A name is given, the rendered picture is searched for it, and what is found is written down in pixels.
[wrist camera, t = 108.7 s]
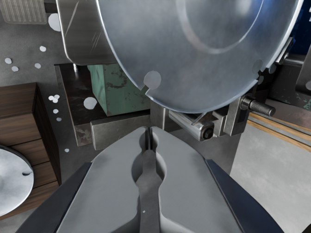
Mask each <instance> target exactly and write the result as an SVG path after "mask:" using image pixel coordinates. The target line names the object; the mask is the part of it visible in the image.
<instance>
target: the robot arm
mask: <svg viewBox="0 0 311 233"><path fill-rule="evenodd" d="M149 139H150V149H151V150H153V152H154V153H155V154H156V173H157V174H158V175H159V177H160V178H161V180H162V184H161V185H160V187H159V190H158V218H159V229H160V233H284V231H283V230H282V229H281V227H280V226H279V225H278V223H277V222H276V221H275V220H274V219H273V217H272V216H271V215H270V214H269V213H268V212H267V211H266V210H265V209H264V208H263V207H262V206H261V205H260V204H259V203H258V202H257V201H256V200H255V199H254V198H253V197H252V196H251V195H250V194H249V193H248V192H247V191H246V190H245V189H244V188H243V187H242V186H240V185H239V184H238V183H237V182H236V181H235V180H234V179H233V178H232V177H231V176H230V175H228V174H227V173H226V172H225V171H224V170H223V169H222V168H221V167H220V166H219V165H217V164H216V163H215V162H214V161H213V160H212V159H205V158H204V157H203V156H202V155H201V154H200V153H199V152H198V151H197V150H195V149H194V148H193V147H191V146H190V145H188V144H187V143H185V142H184V141H182V140H180V139H178V138H177V137H175V136H173V135H171V134H170V133H168V132H166V131H164V130H163V129H161V128H159V127H157V126H152V127H146V126H142V127H139V128H138V129H136V130H134V131H133V132H131V133H129V134H128V135H126V136H124V137H123V138H121V139H119V140H118V141H116V142H115V143H113V144H111V145H110V146H109V147H107V148H106V149H104V150H103V151H102V152H101V153H100V154H99V155H97V156H96V157H95V158H94V159H93V160H92V161H91V162H85V163H84V164H83V165H81V166H80V167H79V168H78V169H77V170H76V171H75V172H74V173H73V174H72V175H71V176H70V177H69V178H68V179H67V180H66V181H65V182H64V183H62V184H61V185H60V186H59V187H58V188H57V189H56V190H55V191H54V192H53V193H52V194H51V195H50V196H49V197H48V198H47V199H46V200H45V201H43V202H42V203H41V204H40V205H39V206H38V207H37V208H36V209H35V210H34V211H33V212H32V213H31V215H30V216H29V217H28V218H27V219H26V220H25V221H24V222H23V224H22V225H21V226H20V227H19V228H18V230H17V231H16V232H15V233H140V220H141V208H140V192H139V187H138V186H137V184H136V182H137V180H138V178H139V177H140V176H141V175H142V173H143V162H142V155H143V154H144V153H145V151H146V150H148V146H149Z"/></svg>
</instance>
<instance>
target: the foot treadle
mask: <svg viewBox="0 0 311 233"><path fill-rule="evenodd" d="M0 7H1V11H2V14H3V18H4V20H5V21H6V22H7V23H10V24H46V23H47V17H46V13H57V7H56V3H44V1H43V0H0Z"/></svg>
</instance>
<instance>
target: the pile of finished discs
mask: <svg viewBox="0 0 311 233"><path fill-rule="evenodd" d="M33 184H34V172H33V168H32V167H31V164H30V163H29V161H28V160H27V159H26V158H25V157H24V156H23V155H22V154H20V153H19V152H17V151H15V150H13V149H11V148H9V147H6V146H3V145H0V216H2V215H5V214H7V213H8V212H10V211H12V210H14V209H15V208H17V207H18V206H19V205H20V204H21V203H22V202H23V201H24V200H25V199H26V198H27V197H28V196H29V194H30V192H31V190H32V188H33Z"/></svg>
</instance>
